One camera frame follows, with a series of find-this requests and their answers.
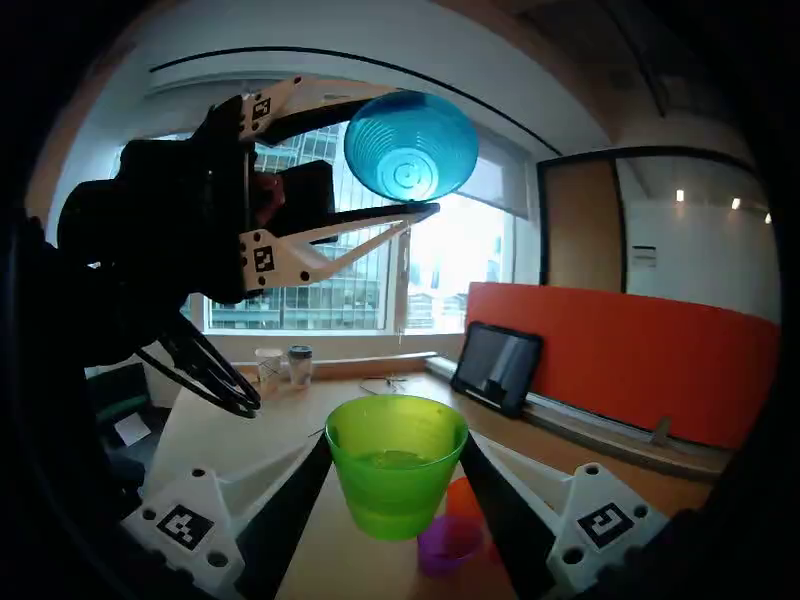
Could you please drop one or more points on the glass jar with dark lid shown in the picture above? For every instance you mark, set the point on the glass jar with dark lid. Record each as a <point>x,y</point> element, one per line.
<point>300,365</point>

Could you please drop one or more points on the purple plastic cup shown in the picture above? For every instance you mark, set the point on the purple plastic cup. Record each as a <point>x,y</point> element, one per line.
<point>447,547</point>

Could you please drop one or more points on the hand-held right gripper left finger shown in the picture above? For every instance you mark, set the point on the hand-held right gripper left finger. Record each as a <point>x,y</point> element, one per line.
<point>206,500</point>

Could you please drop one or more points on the green plastic cup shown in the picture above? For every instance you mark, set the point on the green plastic cup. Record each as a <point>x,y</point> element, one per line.
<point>394,487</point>

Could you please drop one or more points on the clear plastic cup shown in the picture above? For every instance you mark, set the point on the clear plastic cup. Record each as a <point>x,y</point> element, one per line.
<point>269,369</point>

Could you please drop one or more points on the black tablet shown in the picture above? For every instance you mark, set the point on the black tablet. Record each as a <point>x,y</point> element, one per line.
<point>497,369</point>

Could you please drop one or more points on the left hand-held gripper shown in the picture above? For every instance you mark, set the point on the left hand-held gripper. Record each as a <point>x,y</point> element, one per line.
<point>169,212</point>

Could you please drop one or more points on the orange plastic cup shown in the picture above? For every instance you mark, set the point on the orange plastic cup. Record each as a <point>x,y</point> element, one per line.
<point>465,497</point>

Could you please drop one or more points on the blue plastic cup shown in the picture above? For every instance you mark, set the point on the blue plastic cup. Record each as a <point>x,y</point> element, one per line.
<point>409,147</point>

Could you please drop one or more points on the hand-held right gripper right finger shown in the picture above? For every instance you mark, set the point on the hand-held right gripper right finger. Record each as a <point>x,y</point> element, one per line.
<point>587,500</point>

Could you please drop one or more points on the red desk screen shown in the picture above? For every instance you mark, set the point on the red desk screen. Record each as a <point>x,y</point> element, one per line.
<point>631,362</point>

